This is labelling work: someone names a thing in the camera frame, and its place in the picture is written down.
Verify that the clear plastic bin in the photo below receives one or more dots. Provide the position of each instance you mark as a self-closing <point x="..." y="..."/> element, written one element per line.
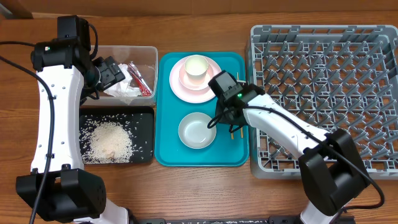
<point x="145" y="58"/>

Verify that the small pink plate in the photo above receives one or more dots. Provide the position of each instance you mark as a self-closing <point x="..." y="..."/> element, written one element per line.
<point x="191" y="86"/>

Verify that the grey dishwasher rack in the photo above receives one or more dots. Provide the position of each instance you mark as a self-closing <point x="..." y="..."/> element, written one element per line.
<point x="334" y="76"/>

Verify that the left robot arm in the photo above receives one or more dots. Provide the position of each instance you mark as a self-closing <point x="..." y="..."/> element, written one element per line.
<point x="58" y="188"/>

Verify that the black plastic tray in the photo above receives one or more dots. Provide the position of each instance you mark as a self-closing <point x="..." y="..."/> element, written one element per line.
<point x="143" y="124"/>

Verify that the white tissue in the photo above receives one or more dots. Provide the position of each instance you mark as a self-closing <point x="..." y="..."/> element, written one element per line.
<point x="124" y="88"/>

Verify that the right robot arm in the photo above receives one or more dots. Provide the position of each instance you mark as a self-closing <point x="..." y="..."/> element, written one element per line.
<point x="331" y="169"/>

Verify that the teal serving tray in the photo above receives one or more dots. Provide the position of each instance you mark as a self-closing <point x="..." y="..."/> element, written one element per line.
<point x="169" y="150"/>

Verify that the grey bowl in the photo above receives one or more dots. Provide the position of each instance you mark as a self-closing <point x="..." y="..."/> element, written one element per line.
<point x="193" y="131"/>

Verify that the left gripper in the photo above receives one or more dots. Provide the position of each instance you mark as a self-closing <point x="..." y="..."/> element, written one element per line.
<point x="111" y="71"/>

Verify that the rice pile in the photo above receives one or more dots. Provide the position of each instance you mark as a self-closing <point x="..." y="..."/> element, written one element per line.
<point x="109" y="144"/>

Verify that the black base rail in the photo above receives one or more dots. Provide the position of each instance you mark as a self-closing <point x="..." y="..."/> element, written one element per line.
<point x="289" y="219"/>

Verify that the red sauce packet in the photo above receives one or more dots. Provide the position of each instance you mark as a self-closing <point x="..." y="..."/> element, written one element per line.
<point x="143" y="86"/>

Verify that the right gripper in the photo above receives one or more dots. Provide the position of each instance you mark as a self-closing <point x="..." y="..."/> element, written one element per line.
<point x="219" y="117"/>

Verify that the white cup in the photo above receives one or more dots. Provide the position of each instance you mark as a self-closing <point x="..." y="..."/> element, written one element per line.
<point x="196" y="67"/>

